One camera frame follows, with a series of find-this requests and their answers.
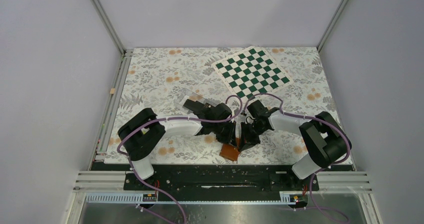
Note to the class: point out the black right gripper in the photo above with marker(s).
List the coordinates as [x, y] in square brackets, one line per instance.
[247, 141]

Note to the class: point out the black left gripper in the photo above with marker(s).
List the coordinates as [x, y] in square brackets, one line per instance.
[230, 138]

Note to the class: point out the brown leather card holder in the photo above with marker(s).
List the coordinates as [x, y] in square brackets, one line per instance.
[230, 152]

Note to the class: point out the clear acrylic card box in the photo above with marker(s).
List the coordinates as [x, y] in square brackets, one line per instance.
[188, 101]

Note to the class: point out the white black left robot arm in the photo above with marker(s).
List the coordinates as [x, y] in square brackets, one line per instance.
[140, 135]

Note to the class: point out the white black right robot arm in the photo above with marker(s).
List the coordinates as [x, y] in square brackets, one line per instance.
[324, 140]

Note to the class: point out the green white checkered mat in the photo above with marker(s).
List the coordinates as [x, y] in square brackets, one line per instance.
[251, 71]

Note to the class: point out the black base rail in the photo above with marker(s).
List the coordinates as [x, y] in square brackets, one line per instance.
[215, 183]

